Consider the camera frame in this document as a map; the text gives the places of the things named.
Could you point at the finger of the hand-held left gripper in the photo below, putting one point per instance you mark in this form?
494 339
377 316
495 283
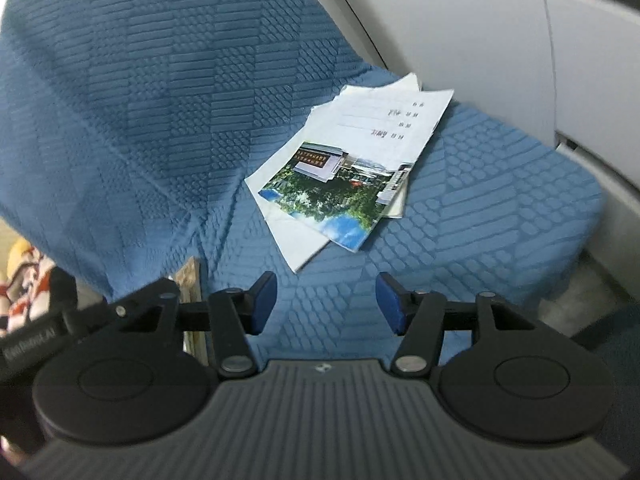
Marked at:
85 322

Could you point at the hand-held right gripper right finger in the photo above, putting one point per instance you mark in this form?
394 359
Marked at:
390 305

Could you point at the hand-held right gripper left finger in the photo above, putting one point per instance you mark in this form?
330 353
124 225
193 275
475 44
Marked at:
262 305

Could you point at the brown painting cover book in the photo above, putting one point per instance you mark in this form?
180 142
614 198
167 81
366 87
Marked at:
192 275

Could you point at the photo cover booklet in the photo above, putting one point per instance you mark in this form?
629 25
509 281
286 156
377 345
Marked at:
330 195

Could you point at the white booklet with printed lines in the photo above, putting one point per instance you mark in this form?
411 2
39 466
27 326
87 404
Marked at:
390 120

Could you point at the thin white booklet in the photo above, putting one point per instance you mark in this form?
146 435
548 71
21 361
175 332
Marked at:
409 84

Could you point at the red black white striped garment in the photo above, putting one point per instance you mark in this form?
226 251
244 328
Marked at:
25 290

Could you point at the yellow plush toy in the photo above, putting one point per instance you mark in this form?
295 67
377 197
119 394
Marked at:
20 252

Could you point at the blue textured sofa cover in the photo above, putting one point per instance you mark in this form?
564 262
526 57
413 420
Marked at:
150 110

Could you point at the white panel with black rim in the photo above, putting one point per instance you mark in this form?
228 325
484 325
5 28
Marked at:
450 20

